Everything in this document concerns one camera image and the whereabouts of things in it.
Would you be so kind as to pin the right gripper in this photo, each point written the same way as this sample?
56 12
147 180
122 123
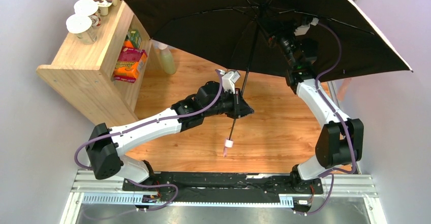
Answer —
281 38

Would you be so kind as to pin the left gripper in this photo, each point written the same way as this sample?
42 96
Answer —
238 104

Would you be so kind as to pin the pink folding umbrella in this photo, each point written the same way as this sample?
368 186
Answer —
326 39

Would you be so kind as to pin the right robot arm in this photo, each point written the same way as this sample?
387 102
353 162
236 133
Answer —
339 146

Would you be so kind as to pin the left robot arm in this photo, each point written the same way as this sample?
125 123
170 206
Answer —
107 147

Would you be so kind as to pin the green squeeze bottle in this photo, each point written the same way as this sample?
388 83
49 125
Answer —
167 59

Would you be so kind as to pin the orange pink snack box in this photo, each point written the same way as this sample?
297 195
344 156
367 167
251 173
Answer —
129 64

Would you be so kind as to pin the wooden shelf unit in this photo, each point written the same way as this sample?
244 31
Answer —
81 73

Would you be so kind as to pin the green carton on shelf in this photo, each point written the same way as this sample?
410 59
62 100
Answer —
133 39

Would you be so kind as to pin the white lidded jar front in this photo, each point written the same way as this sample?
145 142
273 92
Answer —
82 28

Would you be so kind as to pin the white lidded jar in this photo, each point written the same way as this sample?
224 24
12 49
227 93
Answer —
90 9
82 28

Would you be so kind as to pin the white lidded jar rear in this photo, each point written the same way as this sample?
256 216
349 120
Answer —
90 9

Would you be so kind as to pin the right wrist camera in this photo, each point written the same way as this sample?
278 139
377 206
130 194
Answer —
306 24

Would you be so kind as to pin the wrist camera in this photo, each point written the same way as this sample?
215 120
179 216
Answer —
306 24
228 79

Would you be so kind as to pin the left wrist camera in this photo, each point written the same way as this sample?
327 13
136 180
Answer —
228 79

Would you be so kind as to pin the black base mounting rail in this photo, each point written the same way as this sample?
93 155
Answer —
229 188

